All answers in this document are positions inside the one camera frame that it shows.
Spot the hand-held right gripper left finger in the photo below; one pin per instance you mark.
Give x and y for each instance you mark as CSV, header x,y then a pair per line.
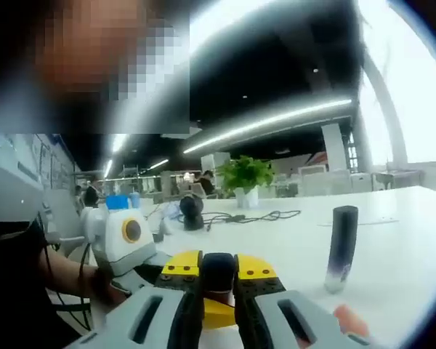
x,y
156,316

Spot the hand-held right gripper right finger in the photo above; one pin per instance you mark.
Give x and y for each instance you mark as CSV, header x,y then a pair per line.
x,y
276,320

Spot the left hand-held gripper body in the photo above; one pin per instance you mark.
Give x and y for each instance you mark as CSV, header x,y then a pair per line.
x,y
112,236

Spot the small black bottle cap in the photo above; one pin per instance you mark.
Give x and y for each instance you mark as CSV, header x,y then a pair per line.
x,y
218,272

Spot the tall black cosmetic bottle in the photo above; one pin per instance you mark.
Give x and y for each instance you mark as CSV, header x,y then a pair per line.
x,y
343,247

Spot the person's left hand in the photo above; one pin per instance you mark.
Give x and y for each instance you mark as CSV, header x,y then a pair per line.
x,y
110,292

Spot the person's right hand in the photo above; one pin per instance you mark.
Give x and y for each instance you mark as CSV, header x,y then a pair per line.
x,y
350,321

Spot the blue box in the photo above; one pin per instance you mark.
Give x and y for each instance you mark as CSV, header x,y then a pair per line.
x,y
116,201

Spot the pale blue cup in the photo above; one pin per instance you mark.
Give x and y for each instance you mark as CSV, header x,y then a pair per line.
x,y
134,200

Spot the clear plastic bag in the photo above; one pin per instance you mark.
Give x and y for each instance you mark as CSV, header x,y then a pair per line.
x,y
172,211

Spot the ceiling light strip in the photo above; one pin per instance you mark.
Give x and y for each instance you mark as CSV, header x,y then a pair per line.
x,y
108,168
159,163
210,25
269,123

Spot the black round device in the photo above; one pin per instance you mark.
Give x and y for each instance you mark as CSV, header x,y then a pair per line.
x,y
192,214

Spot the green potted plant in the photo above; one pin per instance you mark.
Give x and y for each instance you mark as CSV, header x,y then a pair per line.
x,y
245,174

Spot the white counter unit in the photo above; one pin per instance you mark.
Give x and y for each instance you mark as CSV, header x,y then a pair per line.
x,y
334,181

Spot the window with blinds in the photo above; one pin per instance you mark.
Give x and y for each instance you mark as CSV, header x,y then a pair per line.
x,y
421,109

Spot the wall poster board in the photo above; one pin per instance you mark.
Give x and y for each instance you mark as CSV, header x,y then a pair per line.
x,y
32,160

